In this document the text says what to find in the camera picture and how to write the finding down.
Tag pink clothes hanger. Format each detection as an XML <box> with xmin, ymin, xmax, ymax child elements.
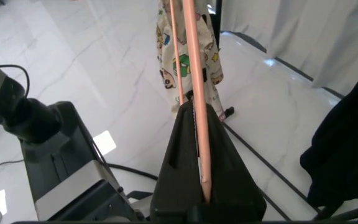
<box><xmin>168</xmin><ymin>0</ymin><xmax>213</xmax><ymax>203</ymax></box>

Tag black cable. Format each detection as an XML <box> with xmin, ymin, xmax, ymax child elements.
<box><xmin>106</xmin><ymin>162</ymin><xmax>160</xmax><ymax>182</ymax></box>

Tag cream printed garment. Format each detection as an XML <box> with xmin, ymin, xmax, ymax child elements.
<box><xmin>155</xmin><ymin>0</ymin><xmax>226</xmax><ymax>122</ymax></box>

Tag black clothes rack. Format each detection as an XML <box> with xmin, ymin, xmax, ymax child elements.
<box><xmin>211</xmin><ymin>0</ymin><xmax>358</xmax><ymax>222</ymax></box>

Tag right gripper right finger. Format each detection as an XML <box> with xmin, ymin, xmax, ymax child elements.
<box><xmin>205</xmin><ymin>102</ymin><xmax>267</xmax><ymax>216</ymax></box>

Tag white curtain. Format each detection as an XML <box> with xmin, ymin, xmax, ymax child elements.
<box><xmin>219</xmin><ymin>0</ymin><xmax>358</xmax><ymax>97</ymax></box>

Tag black t-shirt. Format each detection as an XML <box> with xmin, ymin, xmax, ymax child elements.
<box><xmin>300</xmin><ymin>26</ymin><xmax>358</xmax><ymax>218</ymax></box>

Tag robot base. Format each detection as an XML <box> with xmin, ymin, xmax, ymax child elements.
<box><xmin>20</xmin><ymin>101</ymin><xmax>155</xmax><ymax>222</ymax></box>

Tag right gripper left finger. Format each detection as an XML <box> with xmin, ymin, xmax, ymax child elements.
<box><xmin>150</xmin><ymin>99</ymin><xmax>203</xmax><ymax>216</ymax></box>

